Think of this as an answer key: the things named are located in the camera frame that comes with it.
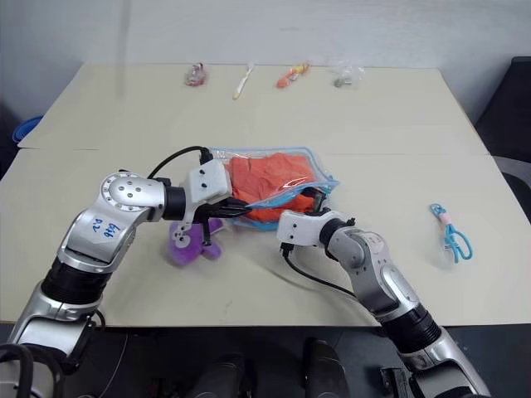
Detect blue cord with pink band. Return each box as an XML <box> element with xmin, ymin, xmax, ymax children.
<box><xmin>428</xmin><ymin>202</ymin><xmax>475</xmax><ymax>264</ymax></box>

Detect blue plastic basket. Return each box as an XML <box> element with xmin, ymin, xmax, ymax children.
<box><xmin>12</xmin><ymin>115</ymin><xmax>45</xmax><ymax>147</ymax></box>

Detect white toothbrush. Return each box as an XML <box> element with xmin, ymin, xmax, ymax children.
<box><xmin>231</xmin><ymin>62</ymin><xmax>256</xmax><ymax>101</ymax></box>

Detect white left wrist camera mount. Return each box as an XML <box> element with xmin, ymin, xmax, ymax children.
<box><xmin>178</xmin><ymin>160</ymin><xmax>234</xmax><ymax>246</ymax></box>

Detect grey plastic chair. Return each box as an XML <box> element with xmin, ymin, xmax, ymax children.
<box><xmin>493</xmin><ymin>156</ymin><xmax>531</xmax><ymax>194</ymax></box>

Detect low black rounded shape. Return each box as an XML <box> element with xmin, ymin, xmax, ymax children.
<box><xmin>197</xmin><ymin>352</ymin><xmax>251</xmax><ymax>398</ymax></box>

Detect black chair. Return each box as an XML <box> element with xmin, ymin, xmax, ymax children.
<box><xmin>472</xmin><ymin>55</ymin><xmax>531</xmax><ymax>158</ymax></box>

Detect thin grey floor cable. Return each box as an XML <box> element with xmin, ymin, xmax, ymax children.
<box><xmin>110</xmin><ymin>331</ymin><xmax>130</xmax><ymax>398</ymax></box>

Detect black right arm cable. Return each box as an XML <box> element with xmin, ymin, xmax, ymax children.
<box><xmin>279</xmin><ymin>243</ymin><xmax>358</xmax><ymax>299</ymax></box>

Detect dark bulky object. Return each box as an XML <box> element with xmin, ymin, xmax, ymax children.
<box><xmin>0</xmin><ymin>103</ymin><xmax>22</xmax><ymax>176</ymax></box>

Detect clear bag with grey item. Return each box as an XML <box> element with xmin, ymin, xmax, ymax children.
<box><xmin>329</xmin><ymin>61</ymin><xmax>367</xmax><ymax>90</ymax></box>

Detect large black rounded shape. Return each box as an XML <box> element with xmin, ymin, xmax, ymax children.
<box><xmin>304</xmin><ymin>337</ymin><xmax>350</xmax><ymax>398</ymax></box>

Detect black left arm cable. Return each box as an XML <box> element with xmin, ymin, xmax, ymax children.
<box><xmin>147</xmin><ymin>145</ymin><xmax>214</xmax><ymax>180</ymax></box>

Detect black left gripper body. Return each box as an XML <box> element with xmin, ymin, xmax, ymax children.
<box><xmin>192</xmin><ymin>197</ymin><xmax>233</xmax><ymax>246</ymax></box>

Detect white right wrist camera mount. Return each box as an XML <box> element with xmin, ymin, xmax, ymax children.
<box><xmin>276</xmin><ymin>208</ymin><xmax>346</xmax><ymax>247</ymax></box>

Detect orange packaged toothbrush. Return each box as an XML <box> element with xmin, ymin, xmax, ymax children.
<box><xmin>275</xmin><ymin>61</ymin><xmax>310</xmax><ymax>90</ymax></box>

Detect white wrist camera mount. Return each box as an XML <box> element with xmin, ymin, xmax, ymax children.
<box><xmin>178</xmin><ymin>160</ymin><xmax>234</xmax><ymax>246</ymax></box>
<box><xmin>276</xmin><ymin>208</ymin><xmax>346</xmax><ymax>247</ymax></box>

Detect purple plush bunny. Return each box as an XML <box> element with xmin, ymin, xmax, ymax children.
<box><xmin>167</xmin><ymin>216</ymin><xmax>226</xmax><ymax>268</ymax></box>

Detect black torso cable loop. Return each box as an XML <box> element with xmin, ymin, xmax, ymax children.
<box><xmin>0</xmin><ymin>342</ymin><xmax>66</xmax><ymax>398</ymax></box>

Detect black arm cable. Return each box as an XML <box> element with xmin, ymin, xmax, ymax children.
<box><xmin>147</xmin><ymin>145</ymin><xmax>214</xmax><ymax>180</ymax></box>
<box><xmin>279</xmin><ymin>243</ymin><xmax>358</xmax><ymax>299</ymax></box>

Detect clear pouch with orange cloth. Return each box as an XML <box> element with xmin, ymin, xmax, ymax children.
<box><xmin>207</xmin><ymin>145</ymin><xmax>342</xmax><ymax>231</ymax></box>

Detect small black ribbed block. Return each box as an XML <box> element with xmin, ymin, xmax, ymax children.
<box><xmin>378</xmin><ymin>366</ymin><xmax>411</xmax><ymax>398</ymax></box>

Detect red item in clear wrapper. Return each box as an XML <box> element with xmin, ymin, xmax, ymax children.
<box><xmin>183</xmin><ymin>62</ymin><xmax>209</xmax><ymax>88</ymax></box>

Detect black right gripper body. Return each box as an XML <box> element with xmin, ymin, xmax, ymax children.
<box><xmin>309</xmin><ymin>197</ymin><xmax>333</xmax><ymax>217</ymax></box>

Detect orange cloth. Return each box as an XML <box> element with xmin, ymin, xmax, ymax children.
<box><xmin>227</xmin><ymin>153</ymin><xmax>319</xmax><ymax>223</ymax></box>

